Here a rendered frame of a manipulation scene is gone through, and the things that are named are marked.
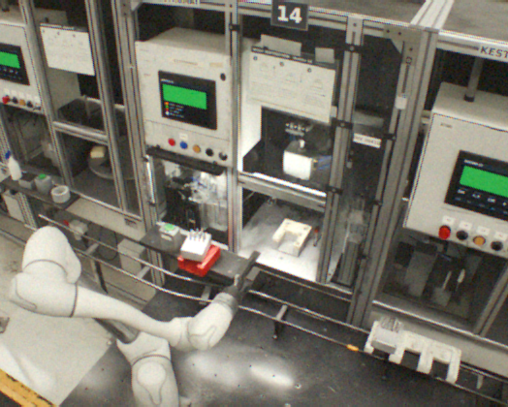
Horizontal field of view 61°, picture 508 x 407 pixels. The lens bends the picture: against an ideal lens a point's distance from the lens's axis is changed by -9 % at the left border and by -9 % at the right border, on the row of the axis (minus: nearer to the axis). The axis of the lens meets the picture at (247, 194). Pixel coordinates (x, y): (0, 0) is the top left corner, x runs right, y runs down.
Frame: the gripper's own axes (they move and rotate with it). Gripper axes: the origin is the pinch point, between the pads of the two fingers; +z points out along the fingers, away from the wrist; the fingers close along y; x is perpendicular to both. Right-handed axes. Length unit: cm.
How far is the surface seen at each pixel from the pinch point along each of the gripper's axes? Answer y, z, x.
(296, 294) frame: -51, 36, -6
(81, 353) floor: -112, -19, 106
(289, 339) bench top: -44.5, 4.4, -15.8
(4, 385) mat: -111, -60, 130
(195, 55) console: 69, 20, 35
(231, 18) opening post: 84, 23, 21
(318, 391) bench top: -45, -15, -37
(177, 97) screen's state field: 52, 18, 42
